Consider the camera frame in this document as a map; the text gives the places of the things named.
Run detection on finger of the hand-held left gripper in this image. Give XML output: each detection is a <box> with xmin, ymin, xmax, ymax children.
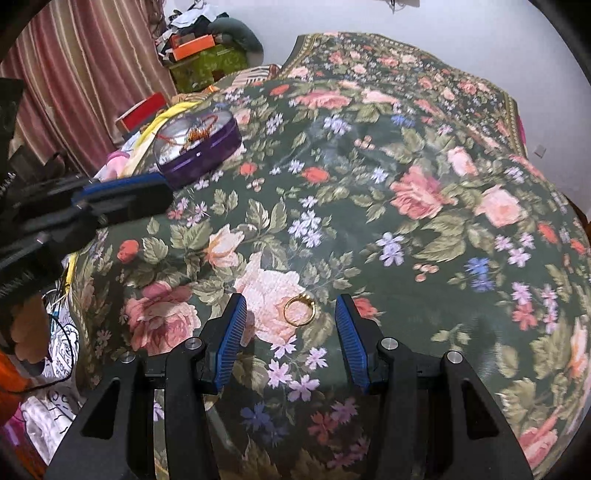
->
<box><xmin>0</xmin><ymin>185</ymin><xmax>174</xmax><ymax>274</ymax></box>
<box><xmin>28</xmin><ymin>172</ymin><xmax>168</xmax><ymax>213</ymax></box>

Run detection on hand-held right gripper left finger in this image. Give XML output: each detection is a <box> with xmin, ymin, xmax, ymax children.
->
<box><xmin>44</xmin><ymin>292</ymin><xmax>249</xmax><ymax>480</ymax></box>

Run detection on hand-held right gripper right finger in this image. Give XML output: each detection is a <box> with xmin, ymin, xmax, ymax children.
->
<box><xmin>334</xmin><ymin>293</ymin><xmax>536</xmax><ymax>480</ymax></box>

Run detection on gold ring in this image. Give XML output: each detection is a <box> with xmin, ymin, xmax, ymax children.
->
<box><xmin>283</xmin><ymin>292</ymin><xmax>317</xmax><ymax>326</ymax></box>

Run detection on purple heart-shaped tin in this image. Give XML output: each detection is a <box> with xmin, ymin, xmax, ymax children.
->
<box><xmin>152</xmin><ymin>110</ymin><xmax>243</xmax><ymax>189</ymax></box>

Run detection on red and gold bangle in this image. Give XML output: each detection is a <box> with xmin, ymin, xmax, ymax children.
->
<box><xmin>182</xmin><ymin>115</ymin><xmax>220</xmax><ymax>147</ymax></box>

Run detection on person's left forearm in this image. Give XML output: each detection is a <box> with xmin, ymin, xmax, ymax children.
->
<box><xmin>0</xmin><ymin>295</ymin><xmax>52</xmax><ymax>428</ymax></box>

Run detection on yellow cloth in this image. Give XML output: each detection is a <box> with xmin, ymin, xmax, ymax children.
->
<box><xmin>121</xmin><ymin>99</ymin><xmax>205</xmax><ymax>180</ymax></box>

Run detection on red box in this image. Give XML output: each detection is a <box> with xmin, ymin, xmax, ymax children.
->
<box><xmin>115</xmin><ymin>92</ymin><xmax>168</xmax><ymax>133</ymax></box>

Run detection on striped pink curtain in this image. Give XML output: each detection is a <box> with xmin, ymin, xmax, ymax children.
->
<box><xmin>0</xmin><ymin>0</ymin><xmax>179</xmax><ymax>180</ymax></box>

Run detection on green cloth covered cabinet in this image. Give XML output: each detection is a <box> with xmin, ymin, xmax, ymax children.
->
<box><xmin>168</xmin><ymin>44</ymin><xmax>248</xmax><ymax>94</ymax></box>

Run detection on floral blanket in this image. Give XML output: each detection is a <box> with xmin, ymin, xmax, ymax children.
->
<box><xmin>69</xmin><ymin>31</ymin><xmax>591</xmax><ymax>480</ymax></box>

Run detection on orange box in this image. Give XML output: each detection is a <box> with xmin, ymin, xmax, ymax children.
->
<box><xmin>171</xmin><ymin>34</ymin><xmax>216</xmax><ymax>62</ymax></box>

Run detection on striped quilt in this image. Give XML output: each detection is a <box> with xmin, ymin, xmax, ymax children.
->
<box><xmin>228</xmin><ymin>65</ymin><xmax>282</xmax><ymax>89</ymax></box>

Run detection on pile of clothes and papers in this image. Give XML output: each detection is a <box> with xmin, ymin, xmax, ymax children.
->
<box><xmin>154</xmin><ymin>0</ymin><xmax>232</xmax><ymax>38</ymax></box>

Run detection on white printed cloth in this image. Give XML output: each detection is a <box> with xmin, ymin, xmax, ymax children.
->
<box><xmin>21</xmin><ymin>295</ymin><xmax>95</xmax><ymax>464</ymax></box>

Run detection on thin black cable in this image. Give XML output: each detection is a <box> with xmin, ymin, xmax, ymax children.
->
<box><xmin>44</xmin><ymin>291</ymin><xmax>77</xmax><ymax>395</ymax></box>

